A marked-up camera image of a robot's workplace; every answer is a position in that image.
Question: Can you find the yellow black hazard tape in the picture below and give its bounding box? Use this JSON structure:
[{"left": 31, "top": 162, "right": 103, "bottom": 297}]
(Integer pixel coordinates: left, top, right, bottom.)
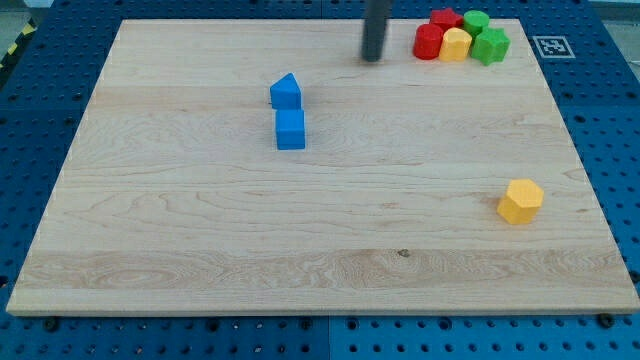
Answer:
[{"left": 1, "top": 18, "right": 37, "bottom": 70}]

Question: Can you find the green star block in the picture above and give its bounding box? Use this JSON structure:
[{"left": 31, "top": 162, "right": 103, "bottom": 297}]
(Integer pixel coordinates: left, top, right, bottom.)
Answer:
[{"left": 471, "top": 27, "right": 511, "bottom": 66}]

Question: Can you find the black and white fiducial tag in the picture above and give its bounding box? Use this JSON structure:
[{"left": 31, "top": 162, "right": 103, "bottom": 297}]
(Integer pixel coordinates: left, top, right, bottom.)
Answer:
[{"left": 533, "top": 35, "right": 575, "bottom": 59}]

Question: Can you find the red cylinder block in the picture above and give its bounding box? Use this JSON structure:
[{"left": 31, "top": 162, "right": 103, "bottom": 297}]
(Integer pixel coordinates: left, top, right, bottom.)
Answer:
[{"left": 413, "top": 23, "right": 444, "bottom": 60}]

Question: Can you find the green cylinder block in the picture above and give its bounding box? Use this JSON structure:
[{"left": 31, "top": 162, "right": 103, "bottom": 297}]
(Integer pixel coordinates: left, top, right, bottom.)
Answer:
[{"left": 463, "top": 10, "right": 490, "bottom": 38}]

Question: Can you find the yellow heart block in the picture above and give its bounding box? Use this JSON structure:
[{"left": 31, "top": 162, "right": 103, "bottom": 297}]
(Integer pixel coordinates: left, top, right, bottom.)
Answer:
[{"left": 439, "top": 27, "right": 472, "bottom": 62}]

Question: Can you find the blue cube block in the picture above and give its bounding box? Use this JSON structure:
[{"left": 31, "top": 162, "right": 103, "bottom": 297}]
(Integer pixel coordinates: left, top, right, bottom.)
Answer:
[{"left": 275, "top": 109, "right": 306, "bottom": 150}]

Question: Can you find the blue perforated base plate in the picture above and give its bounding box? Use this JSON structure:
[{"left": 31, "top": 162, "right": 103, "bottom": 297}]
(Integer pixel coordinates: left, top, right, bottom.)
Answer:
[{"left": 1, "top": 0, "right": 639, "bottom": 359}]

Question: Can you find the light wooden board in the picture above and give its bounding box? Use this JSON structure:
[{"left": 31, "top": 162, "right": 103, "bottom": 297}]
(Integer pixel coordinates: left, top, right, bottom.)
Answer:
[{"left": 7, "top": 19, "right": 639, "bottom": 317}]

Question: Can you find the yellow hexagon block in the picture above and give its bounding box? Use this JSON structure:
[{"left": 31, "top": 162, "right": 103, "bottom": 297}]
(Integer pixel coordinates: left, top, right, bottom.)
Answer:
[{"left": 497, "top": 178, "right": 544, "bottom": 225}]

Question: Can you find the blue triangle block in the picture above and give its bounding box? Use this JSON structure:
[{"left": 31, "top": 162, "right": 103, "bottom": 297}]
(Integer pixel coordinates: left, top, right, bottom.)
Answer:
[{"left": 269, "top": 73, "right": 302, "bottom": 110}]

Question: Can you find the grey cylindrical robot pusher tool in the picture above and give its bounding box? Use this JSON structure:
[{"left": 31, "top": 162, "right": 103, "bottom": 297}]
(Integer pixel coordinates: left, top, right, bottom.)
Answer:
[{"left": 360, "top": 0, "right": 393, "bottom": 63}]

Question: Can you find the red star block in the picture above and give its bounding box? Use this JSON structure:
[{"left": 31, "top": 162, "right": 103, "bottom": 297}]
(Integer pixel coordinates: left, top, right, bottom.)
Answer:
[{"left": 429, "top": 7, "right": 464, "bottom": 31}]

